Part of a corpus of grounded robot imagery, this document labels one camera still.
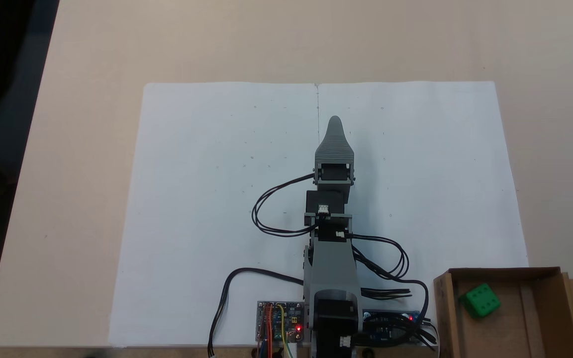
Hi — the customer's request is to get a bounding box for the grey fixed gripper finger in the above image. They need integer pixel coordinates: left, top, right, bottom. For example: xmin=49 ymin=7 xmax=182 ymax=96
xmin=315 ymin=116 xmax=355 ymax=165

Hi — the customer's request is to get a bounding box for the green die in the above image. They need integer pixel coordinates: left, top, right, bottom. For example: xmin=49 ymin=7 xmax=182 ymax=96
xmin=459 ymin=283 xmax=502 ymax=319

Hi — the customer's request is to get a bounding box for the white paper sheet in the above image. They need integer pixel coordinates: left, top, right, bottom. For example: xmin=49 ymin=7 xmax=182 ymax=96
xmin=316 ymin=81 xmax=531 ymax=347
xmin=109 ymin=82 xmax=323 ymax=349

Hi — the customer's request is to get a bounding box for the green circuit board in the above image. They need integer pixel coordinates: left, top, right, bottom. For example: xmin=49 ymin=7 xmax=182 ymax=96
xmin=256 ymin=300 xmax=305 ymax=345

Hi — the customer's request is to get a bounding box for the blue circuit board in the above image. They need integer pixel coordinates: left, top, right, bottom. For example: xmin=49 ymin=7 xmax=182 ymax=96
xmin=361 ymin=309 xmax=424 ymax=345

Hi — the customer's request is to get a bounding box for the brown cardboard box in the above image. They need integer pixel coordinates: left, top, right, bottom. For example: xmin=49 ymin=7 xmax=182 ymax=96
xmin=433 ymin=267 xmax=573 ymax=358

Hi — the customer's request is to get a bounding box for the black wrist motor cable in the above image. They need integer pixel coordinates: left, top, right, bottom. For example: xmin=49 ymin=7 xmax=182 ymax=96
xmin=251 ymin=173 xmax=319 ymax=237

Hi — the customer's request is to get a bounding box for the black elbow motor cable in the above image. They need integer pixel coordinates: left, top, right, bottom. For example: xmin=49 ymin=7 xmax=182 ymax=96
xmin=347 ymin=234 xmax=410 ymax=280

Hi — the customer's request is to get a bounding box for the black shoulder motor cable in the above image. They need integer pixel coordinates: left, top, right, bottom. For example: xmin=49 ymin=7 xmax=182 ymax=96
xmin=360 ymin=278 xmax=439 ymax=349

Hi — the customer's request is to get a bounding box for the yellow jumper wire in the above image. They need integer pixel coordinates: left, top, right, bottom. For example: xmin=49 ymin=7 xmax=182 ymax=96
xmin=277 ymin=304 xmax=295 ymax=358

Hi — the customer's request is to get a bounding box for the black power cable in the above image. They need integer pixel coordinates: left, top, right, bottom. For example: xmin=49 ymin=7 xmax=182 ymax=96
xmin=208 ymin=268 xmax=305 ymax=358

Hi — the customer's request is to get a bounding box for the red jumper wire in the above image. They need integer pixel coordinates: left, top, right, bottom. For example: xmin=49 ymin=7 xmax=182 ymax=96
xmin=263 ymin=304 xmax=274 ymax=358

